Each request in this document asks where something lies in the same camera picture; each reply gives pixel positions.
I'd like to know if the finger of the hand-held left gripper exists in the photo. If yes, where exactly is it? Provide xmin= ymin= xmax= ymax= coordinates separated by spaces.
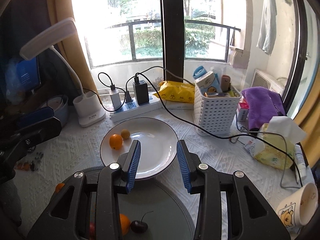
xmin=15 ymin=106 xmax=55 ymax=128
xmin=14 ymin=116 xmax=62 ymax=156

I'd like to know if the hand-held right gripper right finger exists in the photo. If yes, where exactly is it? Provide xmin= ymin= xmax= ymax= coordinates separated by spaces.
xmin=176 ymin=139 xmax=292 ymax=240

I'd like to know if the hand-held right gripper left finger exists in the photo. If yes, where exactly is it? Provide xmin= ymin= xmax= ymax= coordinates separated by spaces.
xmin=26 ymin=139 xmax=142 ymax=240

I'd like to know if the white round plate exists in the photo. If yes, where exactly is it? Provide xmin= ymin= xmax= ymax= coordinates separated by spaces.
xmin=100 ymin=117 xmax=179 ymax=179

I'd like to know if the grey round tray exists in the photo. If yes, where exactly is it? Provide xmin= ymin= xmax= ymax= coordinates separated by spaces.
xmin=82 ymin=165 xmax=196 ymax=240

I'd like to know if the dark cherry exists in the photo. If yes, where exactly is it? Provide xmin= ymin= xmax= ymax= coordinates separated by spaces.
xmin=130 ymin=211 xmax=153 ymax=233

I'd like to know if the blue plastic bowl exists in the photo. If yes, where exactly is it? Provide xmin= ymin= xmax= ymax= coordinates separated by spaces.
xmin=39 ymin=94 xmax=69 ymax=128

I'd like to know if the pink bowl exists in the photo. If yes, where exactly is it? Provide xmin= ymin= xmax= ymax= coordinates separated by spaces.
xmin=46 ymin=96 xmax=65 ymax=111

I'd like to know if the small orange kumquat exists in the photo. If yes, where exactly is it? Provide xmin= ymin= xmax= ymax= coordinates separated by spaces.
xmin=109 ymin=134 xmax=124 ymax=151

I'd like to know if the white textured tablecloth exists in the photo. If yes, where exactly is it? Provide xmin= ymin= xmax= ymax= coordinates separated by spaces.
xmin=15 ymin=100 xmax=316 ymax=240

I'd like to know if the crumpled blue plastic bag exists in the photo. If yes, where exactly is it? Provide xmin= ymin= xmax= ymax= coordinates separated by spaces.
xmin=4 ymin=60 xmax=28 ymax=105

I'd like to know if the tablet with blue screen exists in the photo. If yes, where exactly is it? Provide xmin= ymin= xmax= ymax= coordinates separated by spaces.
xmin=15 ymin=56 xmax=42 ymax=93

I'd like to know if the white desk lamp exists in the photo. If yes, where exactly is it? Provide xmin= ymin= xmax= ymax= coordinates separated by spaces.
xmin=19 ymin=17 xmax=107 ymax=128

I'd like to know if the white perforated basket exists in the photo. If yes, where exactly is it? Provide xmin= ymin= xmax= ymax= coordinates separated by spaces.
xmin=192 ymin=82 xmax=242 ymax=136

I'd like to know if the white power strip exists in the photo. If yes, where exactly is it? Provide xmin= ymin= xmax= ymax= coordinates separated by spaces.
xmin=109 ymin=94 xmax=196 ymax=123

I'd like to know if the white flat box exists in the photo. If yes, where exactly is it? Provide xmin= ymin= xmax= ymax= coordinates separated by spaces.
xmin=162 ymin=99 xmax=196 ymax=111

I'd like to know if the small white sachet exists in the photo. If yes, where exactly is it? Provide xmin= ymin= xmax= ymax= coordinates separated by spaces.
xmin=243 ymin=139 xmax=258 ymax=156

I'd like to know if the white charger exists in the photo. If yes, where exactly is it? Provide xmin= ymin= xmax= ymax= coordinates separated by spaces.
xmin=109 ymin=84 xmax=122 ymax=111

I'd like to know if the black charger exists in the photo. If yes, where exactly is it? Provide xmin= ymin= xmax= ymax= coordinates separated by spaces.
xmin=132 ymin=79 xmax=150 ymax=105

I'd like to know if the yellow wipes packet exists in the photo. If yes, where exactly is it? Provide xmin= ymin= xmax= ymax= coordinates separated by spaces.
xmin=152 ymin=80 xmax=196 ymax=104

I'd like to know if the snack bar packet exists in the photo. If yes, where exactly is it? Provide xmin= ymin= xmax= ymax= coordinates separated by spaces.
xmin=204 ymin=92 xmax=230 ymax=98

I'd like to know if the red and white box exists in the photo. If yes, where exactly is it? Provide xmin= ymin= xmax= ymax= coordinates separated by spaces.
xmin=236 ymin=97 xmax=251 ymax=123

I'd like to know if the printed tissue pack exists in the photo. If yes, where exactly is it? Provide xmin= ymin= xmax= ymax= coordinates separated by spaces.
xmin=194 ymin=70 xmax=222 ymax=96

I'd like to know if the yellow-green tissue pack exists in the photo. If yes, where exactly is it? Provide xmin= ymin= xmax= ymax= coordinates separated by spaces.
xmin=253 ymin=116 xmax=307 ymax=171

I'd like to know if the brown pouch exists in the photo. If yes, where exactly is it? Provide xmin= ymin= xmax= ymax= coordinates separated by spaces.
xmin=221 ymin=74 xmax=232 ymax=93

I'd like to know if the blue roll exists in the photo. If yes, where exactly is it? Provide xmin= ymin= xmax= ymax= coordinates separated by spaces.
xmin=192 ymin=66 xmax=206 ymax=79

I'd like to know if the dark blue curtain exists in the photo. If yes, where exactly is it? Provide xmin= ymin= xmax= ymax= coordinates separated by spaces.
xmin=0 ymin=0 xmax=75 ymax=101

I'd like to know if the purple towel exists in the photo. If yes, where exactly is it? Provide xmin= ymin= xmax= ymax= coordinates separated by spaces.
xmin=241 ymin=87 xmax=286 ymax=131

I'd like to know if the white tube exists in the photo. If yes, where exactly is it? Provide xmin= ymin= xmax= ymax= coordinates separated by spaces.
xmin=293 ymin=144 xmax=307 ymax=181

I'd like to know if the white mug with bear print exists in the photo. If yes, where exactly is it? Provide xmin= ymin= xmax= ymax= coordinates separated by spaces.
xmin=274 ymin=182 xmax=319 ymax=233

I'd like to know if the yellow curtain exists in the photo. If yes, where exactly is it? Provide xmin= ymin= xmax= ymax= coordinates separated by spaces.
xmin=291 ymin=87 xmax=320 ymax=171
xmin=46 ymin=0 xmax=101 ymax=101

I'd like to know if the white boxy appliance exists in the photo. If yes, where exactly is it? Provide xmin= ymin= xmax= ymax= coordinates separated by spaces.
xmin=251 ymin=68 xmax=286 ymax=93

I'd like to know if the black balcony railing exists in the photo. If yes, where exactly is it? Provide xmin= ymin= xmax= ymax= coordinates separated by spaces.
xmin=107 ymin=18 xmax=242 ymax=62

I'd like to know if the hanging pale shirt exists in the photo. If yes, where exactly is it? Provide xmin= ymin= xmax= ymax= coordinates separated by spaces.
xmin=256 ymin=0 xmax=278 ymax=56

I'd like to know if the long black cable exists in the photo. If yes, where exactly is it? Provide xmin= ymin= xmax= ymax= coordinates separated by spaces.
xmin=125 ymin=76 xmax=304 ymax=189

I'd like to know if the black lamp cable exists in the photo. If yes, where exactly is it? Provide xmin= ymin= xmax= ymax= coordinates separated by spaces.
xmin=82 ymin=72 xmax=118 ymax=112

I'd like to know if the black charger cable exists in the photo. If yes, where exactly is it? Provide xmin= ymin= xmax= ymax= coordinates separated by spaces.
xmin=135 ymin=66 xmax=199 ymax=87

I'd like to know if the beige wall box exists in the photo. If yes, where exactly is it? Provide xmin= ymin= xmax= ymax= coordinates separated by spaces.
xmin=227 ymin=45 xmax=251 ymax=69

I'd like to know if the black window post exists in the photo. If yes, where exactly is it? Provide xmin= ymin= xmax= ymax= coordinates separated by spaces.
xmin=159 ymin=0 xmax=186 ymax=81

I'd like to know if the black door frame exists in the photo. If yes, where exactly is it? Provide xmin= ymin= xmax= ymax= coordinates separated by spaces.
xmin=285 ymin=0 xmax=310 ymax=117

